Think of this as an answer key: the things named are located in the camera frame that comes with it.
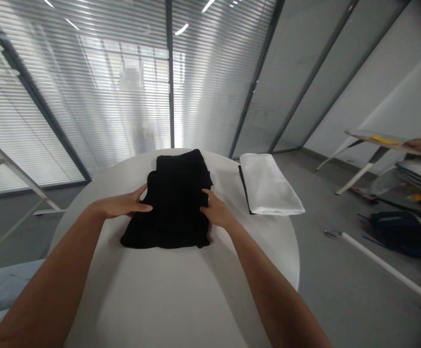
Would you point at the black garment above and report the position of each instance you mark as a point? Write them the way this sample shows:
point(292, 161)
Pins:
point(176, 203)

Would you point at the stack of grey trays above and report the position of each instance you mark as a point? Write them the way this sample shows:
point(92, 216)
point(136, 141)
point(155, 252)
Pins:
point(418, 177)

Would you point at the round white table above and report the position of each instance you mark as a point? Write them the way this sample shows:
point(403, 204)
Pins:
point(181, 272)

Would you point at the grey box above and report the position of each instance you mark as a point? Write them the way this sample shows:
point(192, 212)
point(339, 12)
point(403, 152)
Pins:
point(0, 293)

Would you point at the person's right hand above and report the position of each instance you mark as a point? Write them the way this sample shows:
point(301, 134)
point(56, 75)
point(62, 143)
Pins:
point(217, 210)

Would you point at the black backpack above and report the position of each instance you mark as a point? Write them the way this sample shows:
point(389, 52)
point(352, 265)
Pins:
point(402, 232)

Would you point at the white-legged cluttered table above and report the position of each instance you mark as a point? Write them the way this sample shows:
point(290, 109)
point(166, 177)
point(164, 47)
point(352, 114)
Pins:
point(380, 152)

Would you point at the white pole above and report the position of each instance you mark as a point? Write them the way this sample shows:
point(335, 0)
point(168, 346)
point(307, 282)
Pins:
point(388, 268)

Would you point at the white metal frame stand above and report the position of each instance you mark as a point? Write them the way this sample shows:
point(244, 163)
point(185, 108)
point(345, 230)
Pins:
point(11, 181)

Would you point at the person's left hand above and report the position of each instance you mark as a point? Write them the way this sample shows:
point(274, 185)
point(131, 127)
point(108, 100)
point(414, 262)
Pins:
point(118, 206)

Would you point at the white folded cloth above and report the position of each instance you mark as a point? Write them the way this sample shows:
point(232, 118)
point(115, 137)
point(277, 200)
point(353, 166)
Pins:
point(270, 185)

